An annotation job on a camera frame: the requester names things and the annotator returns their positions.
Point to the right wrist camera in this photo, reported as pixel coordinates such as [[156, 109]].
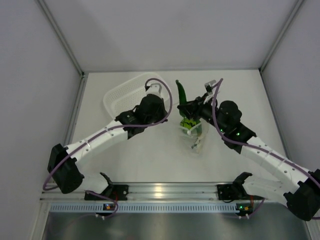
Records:
[[211, 88]]

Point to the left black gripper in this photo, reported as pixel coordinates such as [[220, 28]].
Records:
[[163, 114]]

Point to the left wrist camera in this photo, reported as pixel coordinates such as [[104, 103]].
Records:
[[154, 89]]

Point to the clear zip top bag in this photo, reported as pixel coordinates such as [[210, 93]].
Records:
[[191, 136]]

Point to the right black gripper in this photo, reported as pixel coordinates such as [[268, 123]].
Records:
[[192, 110]]

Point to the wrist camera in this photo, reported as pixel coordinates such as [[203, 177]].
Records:
[[211, 88], [154, 89]]

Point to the white perforated plastic basket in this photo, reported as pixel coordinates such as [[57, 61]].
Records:
[[127, 95]]

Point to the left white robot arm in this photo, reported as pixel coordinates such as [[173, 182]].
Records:
[[66, 163]]

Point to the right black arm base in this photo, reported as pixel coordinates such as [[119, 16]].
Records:
[[227, 192]]

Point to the green fake melon ball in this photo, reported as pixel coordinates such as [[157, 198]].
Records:
[[189, 123]]

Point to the white slotted cable duct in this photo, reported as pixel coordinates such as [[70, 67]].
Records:
[[148, 207]]

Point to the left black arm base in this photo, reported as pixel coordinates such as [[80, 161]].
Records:
[[116, 192]]

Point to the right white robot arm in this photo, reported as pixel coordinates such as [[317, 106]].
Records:
[[296, 187]]

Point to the green fake pepper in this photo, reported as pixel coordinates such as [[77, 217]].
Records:
[[197, 130], [182, 92]]

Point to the aluminium mounting rail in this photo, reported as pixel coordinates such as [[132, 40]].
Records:
[[149, 191]]

